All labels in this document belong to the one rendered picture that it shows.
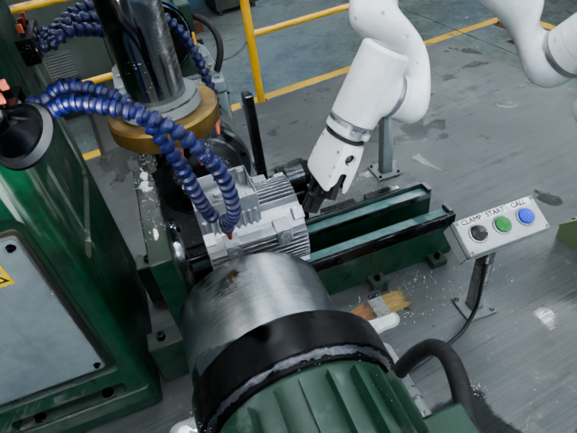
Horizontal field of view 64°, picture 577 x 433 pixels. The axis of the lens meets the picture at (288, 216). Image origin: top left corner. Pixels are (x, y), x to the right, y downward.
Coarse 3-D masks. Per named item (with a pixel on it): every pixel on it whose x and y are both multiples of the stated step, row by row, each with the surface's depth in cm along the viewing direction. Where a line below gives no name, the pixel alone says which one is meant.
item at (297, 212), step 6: (276, 174) 99; (294, 210) 90; (300, 210) 90; (294, 216) 90; (300, 216) 90; (210, 234) 87; (204, 240) 87; (210, 240) 87; (210, 246) 87; (306, 258) 98
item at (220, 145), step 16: (224, 112) 118; (224, 128) 106; (224, 144) 107; (240, 144) 109; (160, 160) 104; (192, 160) 107; (224, 160) 108; (240, 160) 112; (160, 176) 107; (176, 176) 105; (176, 192) 111; (176, 208) 114; (192, 208) 114
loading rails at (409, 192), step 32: (416, 192) 115; (320, 224) 111; (352, 224) 112; (384, 224) 116; (416, 224) 106; (448, 224) 108; (192, 256) 106; (320, 256) 103; (352, 256) 103; (384, 256) 107; (416, 256) 112
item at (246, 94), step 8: (248, 96) 93; (240, 104) 95; (248, 104) 93; (248, 112) 94; (256, 112) 95; (248, 120) 96; (256, 120) 96; (248, 128) 99; (256, 128) 97; (256, 136) 99; (256, 144) 100; (256, 152) 101; (256, 160) 103; (264, 160) 103; (256, 168) 104; (264, 168) 104; (264, 176) 106
